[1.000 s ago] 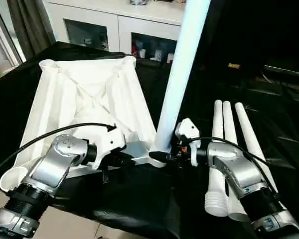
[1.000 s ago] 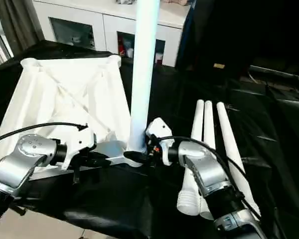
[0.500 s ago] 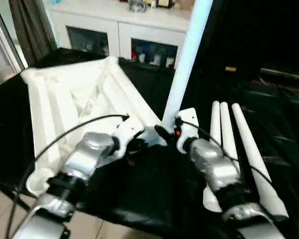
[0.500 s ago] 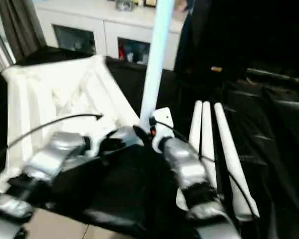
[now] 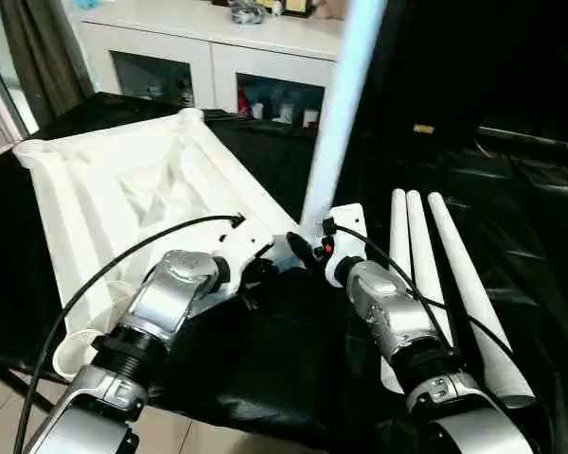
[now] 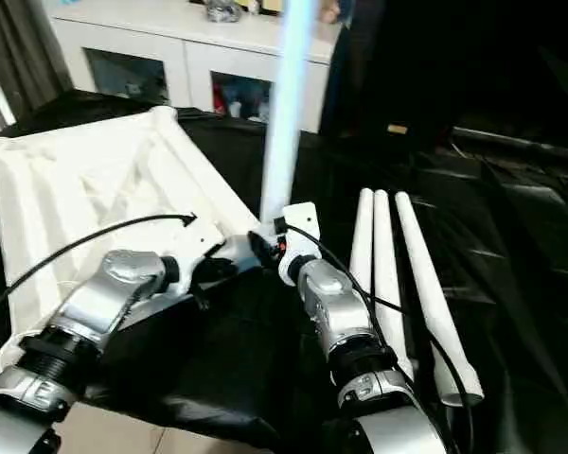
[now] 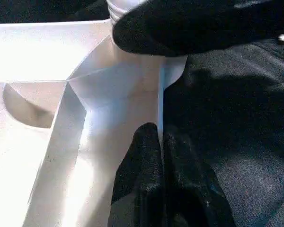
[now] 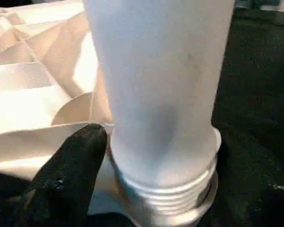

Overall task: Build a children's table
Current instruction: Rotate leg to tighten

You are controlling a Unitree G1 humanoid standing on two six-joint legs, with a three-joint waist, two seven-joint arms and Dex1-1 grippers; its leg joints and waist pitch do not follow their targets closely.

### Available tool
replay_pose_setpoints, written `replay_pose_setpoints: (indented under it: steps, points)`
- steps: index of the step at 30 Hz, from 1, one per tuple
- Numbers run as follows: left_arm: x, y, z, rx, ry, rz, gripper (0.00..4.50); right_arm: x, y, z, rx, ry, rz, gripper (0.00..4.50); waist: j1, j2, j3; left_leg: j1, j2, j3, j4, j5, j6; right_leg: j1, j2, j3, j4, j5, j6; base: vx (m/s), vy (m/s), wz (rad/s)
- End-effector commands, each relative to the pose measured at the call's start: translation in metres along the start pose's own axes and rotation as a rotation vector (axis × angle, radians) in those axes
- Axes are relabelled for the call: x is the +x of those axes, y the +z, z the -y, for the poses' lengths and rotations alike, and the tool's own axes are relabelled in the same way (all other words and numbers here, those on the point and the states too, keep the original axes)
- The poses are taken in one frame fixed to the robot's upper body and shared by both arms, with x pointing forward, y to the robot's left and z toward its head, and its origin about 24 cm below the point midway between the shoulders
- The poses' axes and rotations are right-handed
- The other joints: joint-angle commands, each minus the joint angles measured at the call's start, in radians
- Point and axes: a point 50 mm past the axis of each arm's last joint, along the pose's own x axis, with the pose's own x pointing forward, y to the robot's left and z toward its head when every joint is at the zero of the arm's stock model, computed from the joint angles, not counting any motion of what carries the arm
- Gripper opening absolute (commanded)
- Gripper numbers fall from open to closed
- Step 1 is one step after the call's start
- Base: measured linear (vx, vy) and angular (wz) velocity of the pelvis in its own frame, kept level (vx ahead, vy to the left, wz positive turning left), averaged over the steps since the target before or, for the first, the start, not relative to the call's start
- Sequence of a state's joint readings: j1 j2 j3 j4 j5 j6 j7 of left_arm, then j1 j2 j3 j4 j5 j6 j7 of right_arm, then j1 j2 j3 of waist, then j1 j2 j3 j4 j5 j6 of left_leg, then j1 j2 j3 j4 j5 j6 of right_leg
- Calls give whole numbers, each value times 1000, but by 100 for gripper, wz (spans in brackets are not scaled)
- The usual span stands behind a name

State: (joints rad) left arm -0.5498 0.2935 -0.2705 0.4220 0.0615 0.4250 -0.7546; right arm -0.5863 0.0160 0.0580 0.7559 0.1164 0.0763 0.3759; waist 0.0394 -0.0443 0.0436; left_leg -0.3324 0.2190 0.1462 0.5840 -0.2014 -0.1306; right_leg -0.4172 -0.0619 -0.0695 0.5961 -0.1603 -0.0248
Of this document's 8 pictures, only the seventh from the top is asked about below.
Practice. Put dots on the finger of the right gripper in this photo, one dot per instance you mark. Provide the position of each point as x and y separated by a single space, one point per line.
168 30

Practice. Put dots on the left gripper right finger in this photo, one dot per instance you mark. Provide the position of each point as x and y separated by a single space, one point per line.
189 189

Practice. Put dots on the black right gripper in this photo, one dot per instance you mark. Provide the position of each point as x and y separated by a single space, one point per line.
272 21

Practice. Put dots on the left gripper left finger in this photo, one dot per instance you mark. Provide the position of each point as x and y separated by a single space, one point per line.
139 177

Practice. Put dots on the white plastic table leg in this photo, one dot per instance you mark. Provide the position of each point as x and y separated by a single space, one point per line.
118 9

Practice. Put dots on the white plastic table top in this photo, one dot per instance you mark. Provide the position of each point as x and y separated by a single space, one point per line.
61 59

